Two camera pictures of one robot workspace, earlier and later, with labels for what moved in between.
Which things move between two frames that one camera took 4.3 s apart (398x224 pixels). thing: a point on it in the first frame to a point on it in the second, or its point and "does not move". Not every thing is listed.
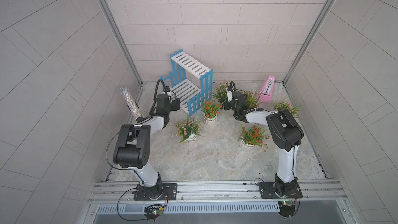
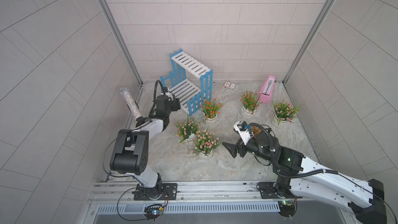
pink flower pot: x=222 y=94 to x=205 y=142
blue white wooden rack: x=189 y=81 does not move
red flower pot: x=210 y=109 does not move
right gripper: x=227 y=103 to x=240 y=145
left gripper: x=174 y=105 does not move
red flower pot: x=252 y=100 does not move
